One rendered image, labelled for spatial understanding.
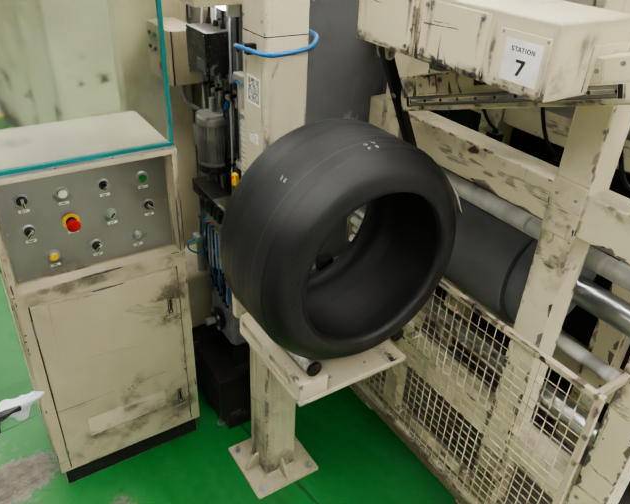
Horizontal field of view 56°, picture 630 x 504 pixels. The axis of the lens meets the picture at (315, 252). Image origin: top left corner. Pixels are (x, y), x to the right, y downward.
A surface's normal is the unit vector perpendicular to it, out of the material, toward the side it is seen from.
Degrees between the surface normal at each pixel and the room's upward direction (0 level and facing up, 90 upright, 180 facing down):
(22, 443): 0
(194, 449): 0
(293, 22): 90
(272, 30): 90
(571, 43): 90
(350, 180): 46
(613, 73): 90
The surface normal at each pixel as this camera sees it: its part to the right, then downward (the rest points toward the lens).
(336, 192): 0.09, -0.15
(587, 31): 0.54, 0.47
